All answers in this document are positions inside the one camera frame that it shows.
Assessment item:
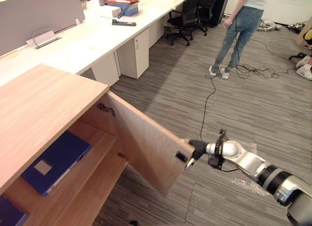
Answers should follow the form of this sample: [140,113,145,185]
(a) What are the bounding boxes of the wooden cabinet door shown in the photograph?
[79,91,196,197]

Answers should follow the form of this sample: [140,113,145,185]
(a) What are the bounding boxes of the white box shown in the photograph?
[99,5,122,19]

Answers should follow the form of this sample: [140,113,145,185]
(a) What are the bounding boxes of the long white desk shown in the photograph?
[0,0,189,87]

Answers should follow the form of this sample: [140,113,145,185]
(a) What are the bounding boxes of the black office chair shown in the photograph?
[195,0,221,37]
[164,0,204,46]

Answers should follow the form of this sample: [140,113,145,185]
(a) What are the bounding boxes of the person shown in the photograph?
[208,0,266,80]

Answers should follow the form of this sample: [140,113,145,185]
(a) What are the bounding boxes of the black floor cable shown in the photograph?
[199,15,299,141]

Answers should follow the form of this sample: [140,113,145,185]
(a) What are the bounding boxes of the desk cable flap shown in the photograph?
[25,30,62,50]

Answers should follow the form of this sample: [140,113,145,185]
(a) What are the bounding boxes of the cardboard box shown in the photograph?
[295,20,312,49]

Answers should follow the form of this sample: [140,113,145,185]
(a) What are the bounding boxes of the grey desk divider panel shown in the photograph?
[0,0,86,57]

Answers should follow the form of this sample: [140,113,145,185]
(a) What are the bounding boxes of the blue file folder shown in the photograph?
[20,130,93,197]

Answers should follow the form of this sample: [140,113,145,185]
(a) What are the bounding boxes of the metal door hinge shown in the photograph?
[97,103,116,117]

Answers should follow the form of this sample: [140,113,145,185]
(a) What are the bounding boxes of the black stapler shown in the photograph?
[112,12,137,27]

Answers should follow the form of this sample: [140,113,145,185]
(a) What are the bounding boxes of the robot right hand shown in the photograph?
[184,139,209,171]

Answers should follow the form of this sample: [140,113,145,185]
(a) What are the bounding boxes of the blue document box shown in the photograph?
[106,2,139,17]

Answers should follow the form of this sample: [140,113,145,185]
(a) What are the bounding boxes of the black cabinet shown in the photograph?
[209,0,231,28]

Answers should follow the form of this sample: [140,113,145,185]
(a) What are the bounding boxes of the white shoes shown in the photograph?
[295,55,312,81]

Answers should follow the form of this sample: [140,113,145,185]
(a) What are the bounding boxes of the wooden office cabinet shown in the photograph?
[0,63,129,226]

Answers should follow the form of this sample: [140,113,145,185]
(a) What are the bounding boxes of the white pedestal drawer unit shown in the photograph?
[116,27,150,80]

